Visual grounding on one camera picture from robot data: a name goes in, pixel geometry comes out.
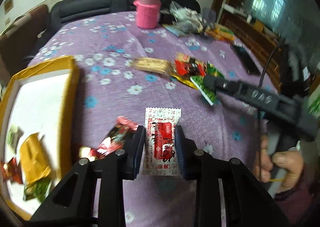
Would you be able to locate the white and red sachet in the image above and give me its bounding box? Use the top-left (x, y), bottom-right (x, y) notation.
top-left (143, 107), bottom-right (181, 176)

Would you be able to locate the cracker packet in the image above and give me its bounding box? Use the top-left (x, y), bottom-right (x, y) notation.
top-left (131, 57), bottom-right (174, 76)

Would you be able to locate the yellow snack packet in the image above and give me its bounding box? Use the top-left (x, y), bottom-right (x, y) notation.
top-left (20, 133), bottom-right (52, 186)

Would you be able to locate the person's right hand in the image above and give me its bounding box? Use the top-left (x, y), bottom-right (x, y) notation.
top-left (253, 134), bottom-right (304, 193)

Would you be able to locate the red and black snack packet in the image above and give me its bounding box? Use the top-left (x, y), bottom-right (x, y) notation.
top-left (95, 116), bottom-right (139, 159)

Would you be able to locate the dark red round-logo packet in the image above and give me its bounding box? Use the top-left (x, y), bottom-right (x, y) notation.
top-left (79, 146), bottom-right (103, 161)

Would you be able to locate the black smartphone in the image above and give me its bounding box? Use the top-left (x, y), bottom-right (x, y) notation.
top-left (231, 44), bottom-right (261, 76)

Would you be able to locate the wooden cabinet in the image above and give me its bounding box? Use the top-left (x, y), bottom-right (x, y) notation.
top-left (212, 0), bottom-right (295, 95)

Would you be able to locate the red snack packet cluster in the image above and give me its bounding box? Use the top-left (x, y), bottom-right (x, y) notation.
top-left (175, 52), bottom-right (206, 76)

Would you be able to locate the yellow-rimmed white tray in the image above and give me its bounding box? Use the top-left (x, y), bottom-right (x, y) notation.
top-left (0, 55), bottom-right (81, 220)

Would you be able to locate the purple floral tablecloth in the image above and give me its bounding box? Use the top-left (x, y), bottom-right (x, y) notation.
top-left (24, 10), bottom-right (283, 227)

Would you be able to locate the orange snack packets pile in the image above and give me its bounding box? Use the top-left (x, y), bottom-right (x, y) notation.
top-left (206, 23), bottom-right (235, 43)

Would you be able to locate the green pea snack packet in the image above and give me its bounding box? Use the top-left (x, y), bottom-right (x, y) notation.
top-left (23, 177), bottom-right (52, 203)

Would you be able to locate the pale green candy packet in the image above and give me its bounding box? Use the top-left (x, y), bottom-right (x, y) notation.
top-left (6, 125), bottom-right (23, 154)

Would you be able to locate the crumpled plastic bag pile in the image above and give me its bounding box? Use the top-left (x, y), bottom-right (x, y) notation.
top-left (159, 1), bottom-right (207, 37)

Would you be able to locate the dark red candy packet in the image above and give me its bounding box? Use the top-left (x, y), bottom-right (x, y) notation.
top-left (1, 157), bottom-right (23, 184)

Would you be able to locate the pink knit-sleeved bottle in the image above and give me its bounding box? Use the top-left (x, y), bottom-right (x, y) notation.
top-left (133, 0), bottom-right (161, 29)

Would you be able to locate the black leather sofa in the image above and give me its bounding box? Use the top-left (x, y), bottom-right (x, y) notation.
top-left (22, 0), bottom-right (201, 62)

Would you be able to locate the brown armchair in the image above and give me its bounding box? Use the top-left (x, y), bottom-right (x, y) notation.
top-left (1, 4), bottom-right (49, 75)

